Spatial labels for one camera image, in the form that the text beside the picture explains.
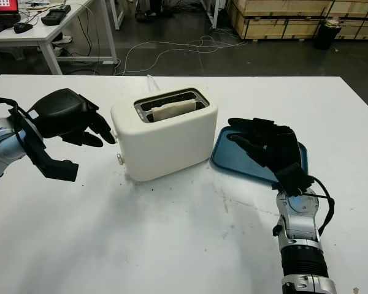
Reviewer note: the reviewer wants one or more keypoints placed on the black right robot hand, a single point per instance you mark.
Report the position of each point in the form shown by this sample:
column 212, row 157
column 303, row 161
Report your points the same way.
column 279, row 150

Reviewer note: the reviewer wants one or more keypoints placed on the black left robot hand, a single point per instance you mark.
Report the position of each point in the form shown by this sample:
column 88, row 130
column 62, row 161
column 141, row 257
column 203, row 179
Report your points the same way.
column 61, row 113

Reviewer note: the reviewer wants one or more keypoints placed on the cream white two-slot toaster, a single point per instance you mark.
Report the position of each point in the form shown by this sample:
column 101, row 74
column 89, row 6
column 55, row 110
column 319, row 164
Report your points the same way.
column 165, row 147

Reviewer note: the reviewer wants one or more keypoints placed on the white bread slice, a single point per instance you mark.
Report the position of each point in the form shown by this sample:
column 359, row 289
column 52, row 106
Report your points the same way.
column 174, row 110

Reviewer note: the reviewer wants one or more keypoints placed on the blue plastic tray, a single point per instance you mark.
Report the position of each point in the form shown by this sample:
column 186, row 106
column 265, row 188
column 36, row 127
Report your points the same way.
column 230, row 159

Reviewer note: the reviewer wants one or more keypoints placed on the white office desk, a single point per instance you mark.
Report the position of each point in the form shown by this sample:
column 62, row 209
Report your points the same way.
column 49, row 33

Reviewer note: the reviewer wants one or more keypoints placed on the black computer mouse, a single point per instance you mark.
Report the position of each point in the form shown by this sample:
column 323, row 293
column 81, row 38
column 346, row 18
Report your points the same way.
column 22, row 28

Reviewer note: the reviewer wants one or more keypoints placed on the black handheld controller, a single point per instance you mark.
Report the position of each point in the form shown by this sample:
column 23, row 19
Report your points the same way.
column 55, row 15

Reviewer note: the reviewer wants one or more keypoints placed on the black laptop with lit screen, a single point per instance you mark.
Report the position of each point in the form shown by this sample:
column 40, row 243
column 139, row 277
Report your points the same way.
column 0, row 15

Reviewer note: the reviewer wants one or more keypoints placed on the black trash bin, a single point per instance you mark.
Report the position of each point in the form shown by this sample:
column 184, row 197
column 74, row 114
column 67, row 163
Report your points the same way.
column 325, row 38

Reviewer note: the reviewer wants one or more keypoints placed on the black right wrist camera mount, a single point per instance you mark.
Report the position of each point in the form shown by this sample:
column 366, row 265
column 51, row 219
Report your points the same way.
column 292, row 179

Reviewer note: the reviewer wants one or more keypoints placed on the white table leg frame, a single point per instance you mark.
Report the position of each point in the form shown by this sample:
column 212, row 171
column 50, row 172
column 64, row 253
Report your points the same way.
column 213, row 15
column 118, row 15

